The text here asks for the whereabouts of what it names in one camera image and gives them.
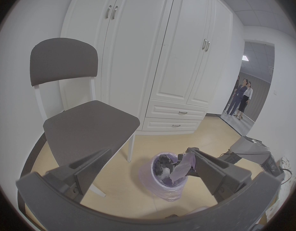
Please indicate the black plastic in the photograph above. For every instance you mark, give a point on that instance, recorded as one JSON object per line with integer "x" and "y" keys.
{"x": 162, "y": 163}

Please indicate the white printed wrapper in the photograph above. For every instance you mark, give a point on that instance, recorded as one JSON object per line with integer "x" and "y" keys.
{"x": 167, "y": 173}

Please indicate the person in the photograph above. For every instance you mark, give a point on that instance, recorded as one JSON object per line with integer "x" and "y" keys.
{"x": 236, "y": 85}
{"x": 238, "y": 97}
{"x": 246, "y": 97}

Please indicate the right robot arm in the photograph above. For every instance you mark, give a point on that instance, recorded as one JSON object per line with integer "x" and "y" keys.
{"x": 251, "y": 148}

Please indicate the purple plastic bag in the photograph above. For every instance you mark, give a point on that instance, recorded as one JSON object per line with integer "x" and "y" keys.
{"x": 148, "y": 179}

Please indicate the white wardrobe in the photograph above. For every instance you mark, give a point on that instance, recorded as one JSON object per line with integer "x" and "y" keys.
{"x": 181, "y": 56}

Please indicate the grey and white chair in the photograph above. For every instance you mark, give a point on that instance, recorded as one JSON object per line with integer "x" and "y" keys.
{"x": 90, "y": 129}

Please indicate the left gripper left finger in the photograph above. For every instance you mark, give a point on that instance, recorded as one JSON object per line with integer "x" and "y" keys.
{"x": 86, "y": 174}

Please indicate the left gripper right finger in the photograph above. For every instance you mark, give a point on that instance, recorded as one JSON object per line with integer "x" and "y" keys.
{"x": 215, "y": 174}

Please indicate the white trash bin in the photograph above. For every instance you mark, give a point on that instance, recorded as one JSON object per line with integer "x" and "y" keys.
{"x": 153, "y": 171}

